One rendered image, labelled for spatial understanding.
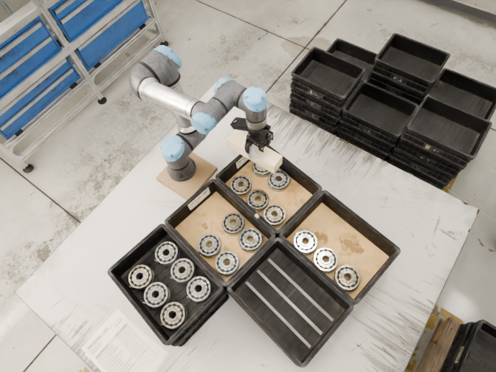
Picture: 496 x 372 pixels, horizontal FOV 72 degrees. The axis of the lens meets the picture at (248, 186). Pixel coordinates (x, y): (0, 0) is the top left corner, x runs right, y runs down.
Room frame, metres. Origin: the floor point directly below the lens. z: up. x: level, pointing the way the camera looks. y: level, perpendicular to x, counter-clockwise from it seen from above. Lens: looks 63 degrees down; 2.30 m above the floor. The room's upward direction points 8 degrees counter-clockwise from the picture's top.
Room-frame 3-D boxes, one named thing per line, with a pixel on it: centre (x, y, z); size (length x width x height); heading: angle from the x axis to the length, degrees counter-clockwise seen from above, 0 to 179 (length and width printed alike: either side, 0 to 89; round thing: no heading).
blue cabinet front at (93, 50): (2.51, 0.90, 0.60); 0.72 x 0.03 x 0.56; 137
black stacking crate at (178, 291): (0.34, 0.39, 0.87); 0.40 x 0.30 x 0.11; 38
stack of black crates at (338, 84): (1.63, -0.63, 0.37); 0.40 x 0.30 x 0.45; 47
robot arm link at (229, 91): (0.83, 0.02, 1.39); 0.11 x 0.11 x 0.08; 46
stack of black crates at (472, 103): (1.37, -1.49, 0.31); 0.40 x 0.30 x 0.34; 47
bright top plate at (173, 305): (0.21, 0.37, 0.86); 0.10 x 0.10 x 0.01
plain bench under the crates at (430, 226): (0.47, 0.04, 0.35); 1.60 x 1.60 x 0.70; 47
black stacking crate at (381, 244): (0.38, -0.33, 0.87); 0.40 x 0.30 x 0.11; 38
